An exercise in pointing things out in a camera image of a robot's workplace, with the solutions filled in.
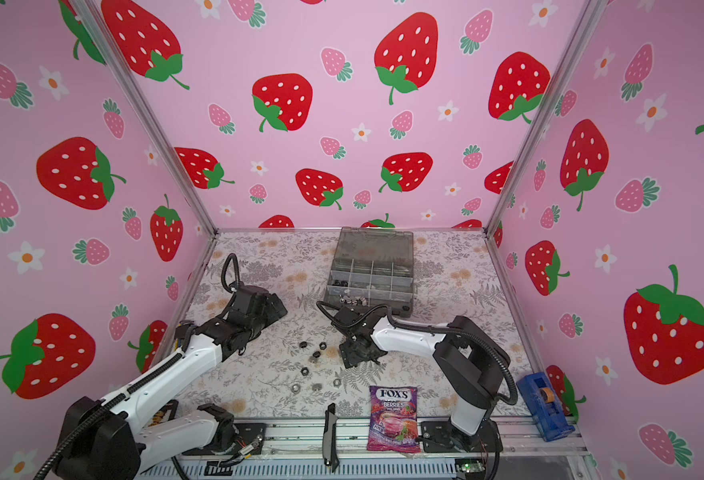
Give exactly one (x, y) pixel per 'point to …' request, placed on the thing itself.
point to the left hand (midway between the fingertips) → (273, 307)
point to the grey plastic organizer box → (372, 267)
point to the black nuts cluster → (316, 353)
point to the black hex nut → (304, 371)
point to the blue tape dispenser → (544, 406)
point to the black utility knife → (329, 437)
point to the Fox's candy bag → (393, 419)
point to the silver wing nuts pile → (355, 300)
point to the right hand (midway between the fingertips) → (355, 355)
